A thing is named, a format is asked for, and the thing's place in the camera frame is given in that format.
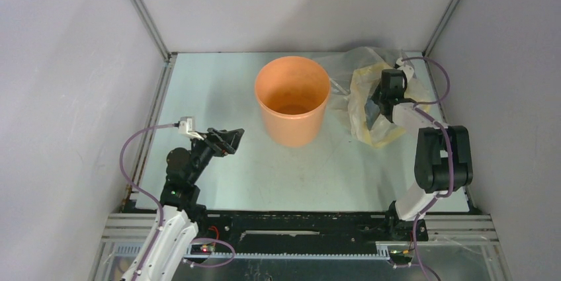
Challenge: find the clear white plastic bag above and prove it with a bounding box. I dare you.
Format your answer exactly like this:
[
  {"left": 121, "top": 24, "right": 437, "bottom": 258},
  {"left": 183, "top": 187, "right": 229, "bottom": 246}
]
[{"left": 312, "top": 46, "right": 410, "bottom": 114}]

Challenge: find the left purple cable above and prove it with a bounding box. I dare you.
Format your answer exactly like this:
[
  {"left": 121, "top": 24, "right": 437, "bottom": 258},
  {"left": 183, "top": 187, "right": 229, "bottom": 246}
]
[{"left": 119, "top": 123, "right": 237, "bottom": 281}]

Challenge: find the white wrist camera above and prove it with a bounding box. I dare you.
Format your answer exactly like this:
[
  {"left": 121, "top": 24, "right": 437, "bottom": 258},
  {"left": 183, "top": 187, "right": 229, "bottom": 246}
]
[
  {"left": 394, "top": 58, "right": 415, "bottom": 81},
  {"left": 177, "top": 116, "right": 204, "bottom": 140}
]

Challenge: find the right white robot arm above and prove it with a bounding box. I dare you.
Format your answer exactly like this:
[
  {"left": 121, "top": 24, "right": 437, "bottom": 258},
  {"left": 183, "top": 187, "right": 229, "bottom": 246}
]
[{"left": 371, "top": 67, "right": 473, "bottom": 240}]

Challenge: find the aluminium frame front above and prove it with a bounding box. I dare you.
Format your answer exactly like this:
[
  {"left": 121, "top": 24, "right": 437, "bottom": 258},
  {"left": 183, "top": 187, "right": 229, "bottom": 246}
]
[{"left": 87, "top": 213, "right": 513, "bottom": 281}]

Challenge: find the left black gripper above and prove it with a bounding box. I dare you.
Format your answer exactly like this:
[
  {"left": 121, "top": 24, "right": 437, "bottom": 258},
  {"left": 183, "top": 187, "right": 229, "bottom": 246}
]
[{"left": 187, "top": 128, "right": 243, "bottom": 184}]

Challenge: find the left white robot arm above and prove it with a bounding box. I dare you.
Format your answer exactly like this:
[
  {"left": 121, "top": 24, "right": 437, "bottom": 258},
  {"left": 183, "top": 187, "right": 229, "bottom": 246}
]
[{"left": 121, "top": 121, "right": 245, "bottom": 280}]

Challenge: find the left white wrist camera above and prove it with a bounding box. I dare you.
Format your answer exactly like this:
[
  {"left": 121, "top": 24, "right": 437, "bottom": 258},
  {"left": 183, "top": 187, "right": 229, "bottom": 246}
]
[{"left": 177, "top": 116, "right": 204, "bottom": 140}]

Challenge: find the orange plastic trash bin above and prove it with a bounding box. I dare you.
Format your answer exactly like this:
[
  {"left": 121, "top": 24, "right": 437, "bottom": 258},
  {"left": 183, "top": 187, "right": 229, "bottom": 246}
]
[{"left": 254, "top": 56, "right": 331, "bottom": 147}]

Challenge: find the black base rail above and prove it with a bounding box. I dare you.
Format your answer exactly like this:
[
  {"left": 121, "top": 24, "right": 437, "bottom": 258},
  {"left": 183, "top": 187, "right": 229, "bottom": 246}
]
[{"left": 198, "top": 210, "right": 429, "bottom": 257}]

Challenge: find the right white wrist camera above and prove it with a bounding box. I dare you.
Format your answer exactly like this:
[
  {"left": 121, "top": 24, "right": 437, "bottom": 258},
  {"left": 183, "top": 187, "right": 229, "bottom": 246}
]
[{"left": 394, "top": 58, "right": 415, "bottom": 81}]

